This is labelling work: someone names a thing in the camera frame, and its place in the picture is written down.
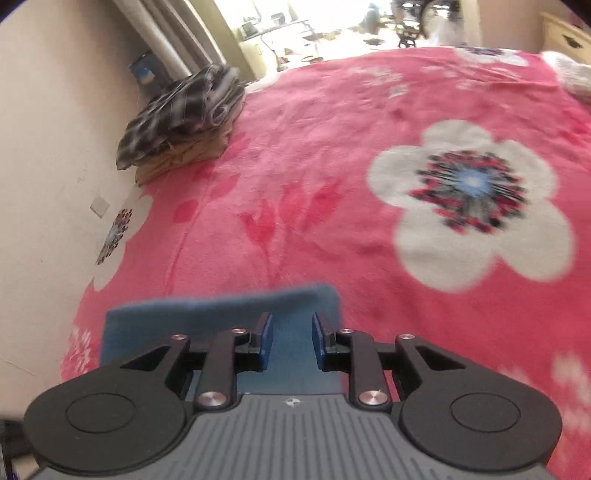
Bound grey curtain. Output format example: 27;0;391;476
114;0;226;80

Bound pink floral blanket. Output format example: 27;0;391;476
62;47;590;479

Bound beige wooden nightstand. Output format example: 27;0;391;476
541;12;591;65

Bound tan folded garment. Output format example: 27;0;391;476
135;124;233;186

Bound blue denim jeans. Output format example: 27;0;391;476
100;285;342;396

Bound black white plaid garment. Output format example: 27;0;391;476
116;64;245;170

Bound blue box by wall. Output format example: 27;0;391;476
128;50;171;96

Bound white grey clothes pile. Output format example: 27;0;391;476
541;51;591;104

